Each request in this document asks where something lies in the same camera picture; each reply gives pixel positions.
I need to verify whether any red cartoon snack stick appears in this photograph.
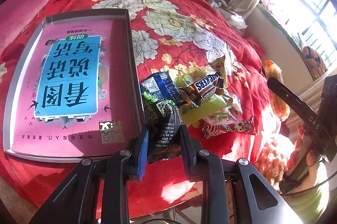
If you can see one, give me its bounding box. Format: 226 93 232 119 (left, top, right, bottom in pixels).
203 115 258 139

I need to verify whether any yellow green snack bag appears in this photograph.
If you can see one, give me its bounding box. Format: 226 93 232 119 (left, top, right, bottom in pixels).
178 94 233 127

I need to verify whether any black green snack packet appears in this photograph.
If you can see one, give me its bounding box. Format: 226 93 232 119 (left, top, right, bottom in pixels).
142 91 182 164

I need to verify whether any Snickers chocolate bar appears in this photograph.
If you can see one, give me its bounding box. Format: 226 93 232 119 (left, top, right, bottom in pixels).
180 72 223 106

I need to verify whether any blue foil snack packet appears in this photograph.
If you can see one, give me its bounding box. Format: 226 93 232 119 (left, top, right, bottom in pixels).
140 71 184 107

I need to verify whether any person right hand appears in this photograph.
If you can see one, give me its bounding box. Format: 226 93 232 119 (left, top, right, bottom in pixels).
282 125 319 193

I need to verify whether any orange black patterned cushion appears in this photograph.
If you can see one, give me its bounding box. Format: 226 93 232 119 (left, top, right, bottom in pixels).
302 46 328 80

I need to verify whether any clear yellow cake packet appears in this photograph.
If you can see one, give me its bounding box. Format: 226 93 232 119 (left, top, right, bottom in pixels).
174 65 216 88

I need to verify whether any pink Chinese workbook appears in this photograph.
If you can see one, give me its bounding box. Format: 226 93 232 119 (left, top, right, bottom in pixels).
11 19 138 159

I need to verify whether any silver metal tray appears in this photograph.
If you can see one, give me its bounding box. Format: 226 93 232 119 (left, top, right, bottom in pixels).
2 8 147 164

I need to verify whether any yellow cartoon snack packet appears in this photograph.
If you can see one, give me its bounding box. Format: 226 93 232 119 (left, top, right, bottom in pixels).
210 55 228 89

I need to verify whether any window with metal bars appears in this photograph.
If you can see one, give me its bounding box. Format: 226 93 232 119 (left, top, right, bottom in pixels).
266 0 336 67

